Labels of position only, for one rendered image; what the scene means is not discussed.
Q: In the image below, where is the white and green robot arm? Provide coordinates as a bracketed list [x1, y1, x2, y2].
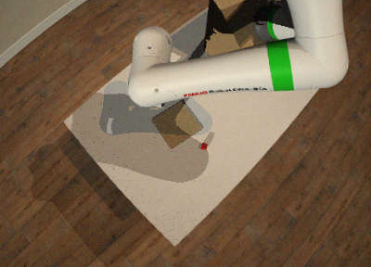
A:
[127, 0, 349, 107]

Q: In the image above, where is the brown textured mat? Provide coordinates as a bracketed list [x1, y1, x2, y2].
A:
[152, 101, 202, 149]

